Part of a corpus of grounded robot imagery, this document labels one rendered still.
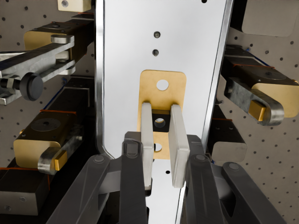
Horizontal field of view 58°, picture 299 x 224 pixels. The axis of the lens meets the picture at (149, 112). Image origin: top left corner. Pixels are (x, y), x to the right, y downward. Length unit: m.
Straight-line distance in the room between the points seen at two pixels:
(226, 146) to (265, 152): 0.42
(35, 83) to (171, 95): 0.14
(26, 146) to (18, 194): 0.08
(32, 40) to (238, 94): 0.34
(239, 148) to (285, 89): 0.16
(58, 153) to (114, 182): 0.33
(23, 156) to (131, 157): 0.38
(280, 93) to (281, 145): 0.51
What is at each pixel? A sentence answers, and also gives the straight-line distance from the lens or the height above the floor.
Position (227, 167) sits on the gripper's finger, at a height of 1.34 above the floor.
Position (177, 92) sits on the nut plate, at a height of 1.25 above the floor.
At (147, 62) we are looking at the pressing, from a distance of 0.48.
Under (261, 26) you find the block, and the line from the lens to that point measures 0.52.
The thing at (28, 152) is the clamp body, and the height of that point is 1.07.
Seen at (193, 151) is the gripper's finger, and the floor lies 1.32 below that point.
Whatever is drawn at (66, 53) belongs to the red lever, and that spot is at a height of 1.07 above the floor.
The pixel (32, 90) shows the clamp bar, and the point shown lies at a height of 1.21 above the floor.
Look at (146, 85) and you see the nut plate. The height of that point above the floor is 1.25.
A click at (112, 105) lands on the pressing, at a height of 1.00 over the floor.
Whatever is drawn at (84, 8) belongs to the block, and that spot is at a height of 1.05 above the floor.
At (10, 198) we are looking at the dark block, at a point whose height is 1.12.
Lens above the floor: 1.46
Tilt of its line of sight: 65 degrees down
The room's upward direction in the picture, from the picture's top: 180 degrees clockwise
